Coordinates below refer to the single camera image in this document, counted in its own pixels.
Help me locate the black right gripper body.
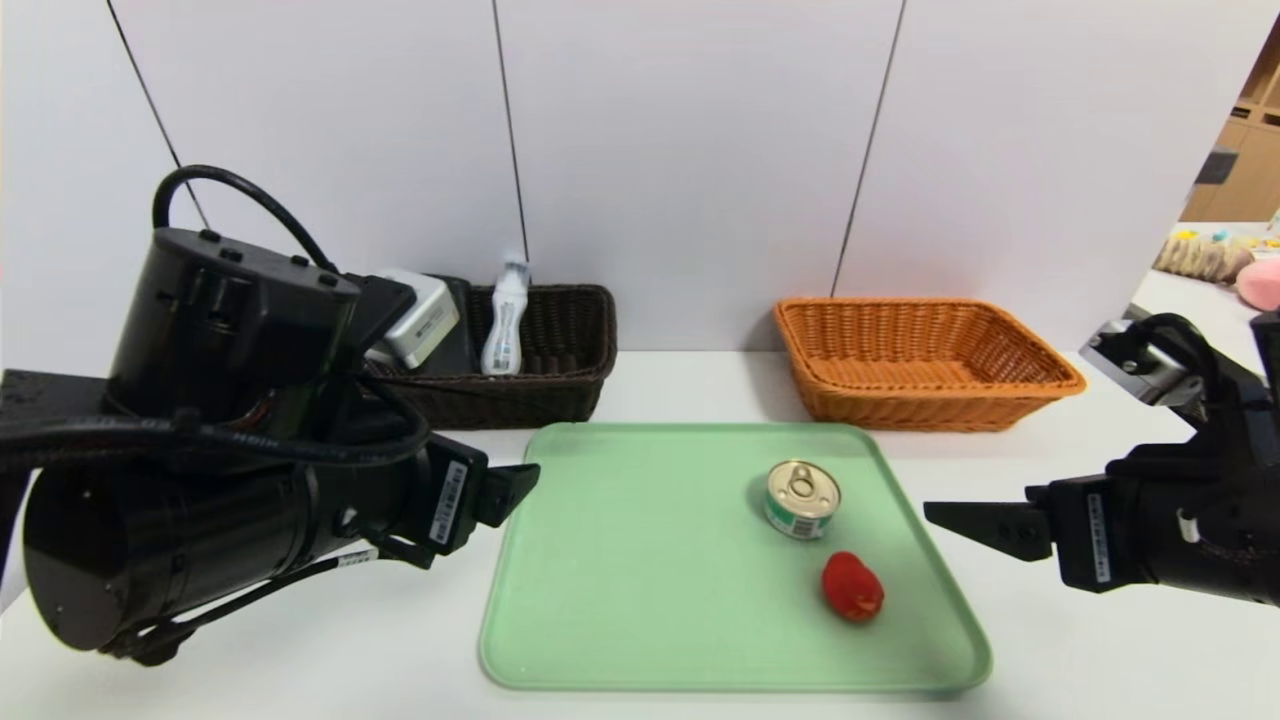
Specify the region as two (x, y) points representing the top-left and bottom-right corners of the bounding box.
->
(1048, 462), (1280, 608)

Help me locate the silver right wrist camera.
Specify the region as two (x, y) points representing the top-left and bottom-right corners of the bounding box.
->
(1080, 318), (1201, 406)

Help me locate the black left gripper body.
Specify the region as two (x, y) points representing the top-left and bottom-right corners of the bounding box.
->
(357, 433), (489, 557)

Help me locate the beige striped plush toy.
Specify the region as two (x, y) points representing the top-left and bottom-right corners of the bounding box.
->
(1152, 238), (1257, 284)

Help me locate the black soft case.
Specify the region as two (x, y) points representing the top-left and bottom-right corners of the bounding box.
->
(440, 275), (481, 377)

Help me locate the white plastic bottle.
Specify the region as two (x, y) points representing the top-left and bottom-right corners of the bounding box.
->
(480, 255), (531, 377)

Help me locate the dark brown wicker basket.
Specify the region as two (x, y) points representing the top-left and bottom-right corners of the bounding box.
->
(365, 285), (618, 432)

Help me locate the wooden shelf unit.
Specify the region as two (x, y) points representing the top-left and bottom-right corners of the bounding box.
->
(1180, 20), (1280, 223)

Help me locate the orange wicker basket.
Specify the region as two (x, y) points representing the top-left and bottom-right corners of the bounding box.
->
(772, 297), (1087, 433)

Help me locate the pink plush toy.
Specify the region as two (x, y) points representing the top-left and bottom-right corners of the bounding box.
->
(1236, 255), (1280, 313)

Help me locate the small tin can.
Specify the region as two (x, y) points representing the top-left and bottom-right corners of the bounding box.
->
(763, 459), (841, 541)

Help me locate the light green plastic tray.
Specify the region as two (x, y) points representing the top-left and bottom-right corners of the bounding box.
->
(478, 422), (993, 693)

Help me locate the red toy tomato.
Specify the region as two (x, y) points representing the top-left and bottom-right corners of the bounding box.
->
(821, 551), (885, 623)

